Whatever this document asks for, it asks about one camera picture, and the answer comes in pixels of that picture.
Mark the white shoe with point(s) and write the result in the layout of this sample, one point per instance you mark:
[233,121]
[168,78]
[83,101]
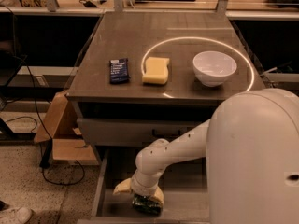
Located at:
[20,215]

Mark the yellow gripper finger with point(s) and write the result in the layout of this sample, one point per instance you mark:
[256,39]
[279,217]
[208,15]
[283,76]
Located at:
[157,196]
[123,187]

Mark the green soda can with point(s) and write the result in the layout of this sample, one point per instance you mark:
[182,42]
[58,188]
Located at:
[145,205]

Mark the dark blue snack bar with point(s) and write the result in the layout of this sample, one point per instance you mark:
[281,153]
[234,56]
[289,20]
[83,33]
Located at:
[119,72]

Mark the black drawer handle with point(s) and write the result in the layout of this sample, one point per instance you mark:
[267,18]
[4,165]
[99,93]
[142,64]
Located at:
[166,135]

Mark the yellow sponge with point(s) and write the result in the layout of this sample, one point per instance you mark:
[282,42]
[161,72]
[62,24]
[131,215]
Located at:
[156,70]

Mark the grey drawer cabinet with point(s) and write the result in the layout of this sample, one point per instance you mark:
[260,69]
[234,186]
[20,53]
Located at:
[178,36]

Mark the open grey middle drawer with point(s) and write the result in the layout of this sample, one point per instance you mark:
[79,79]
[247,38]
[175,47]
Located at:
[183,184]

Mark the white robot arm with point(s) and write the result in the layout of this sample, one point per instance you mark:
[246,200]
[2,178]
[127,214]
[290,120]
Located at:
[251,146]

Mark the grey upper drawer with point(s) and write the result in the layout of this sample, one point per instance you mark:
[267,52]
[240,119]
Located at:
[127,132]

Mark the white bowl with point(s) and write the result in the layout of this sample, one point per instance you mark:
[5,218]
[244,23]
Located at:
[213,68]

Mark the brown cardboard box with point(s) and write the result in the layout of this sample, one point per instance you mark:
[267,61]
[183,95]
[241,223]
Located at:
[59,127]

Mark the dark side shelf unit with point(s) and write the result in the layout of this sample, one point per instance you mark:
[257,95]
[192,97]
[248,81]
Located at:
[21,81]

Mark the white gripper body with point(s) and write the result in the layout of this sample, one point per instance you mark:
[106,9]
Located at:
[144,189]

